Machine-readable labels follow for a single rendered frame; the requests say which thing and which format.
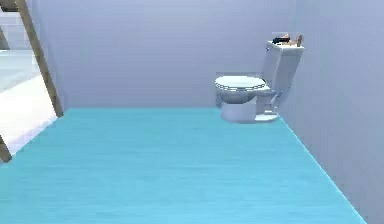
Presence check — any white toilet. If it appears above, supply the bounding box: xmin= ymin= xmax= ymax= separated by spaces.
xmin=214 ymin=40 xmax=306 ymax=125

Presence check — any brown wooden door frame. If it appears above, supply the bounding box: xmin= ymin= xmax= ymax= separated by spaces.
xmin=0 ymin=0 xmax=65 ymax=164

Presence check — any black and tan small object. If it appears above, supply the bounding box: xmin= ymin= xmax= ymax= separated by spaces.
xmin=272 ymin=33 xmax=304 ymax=48

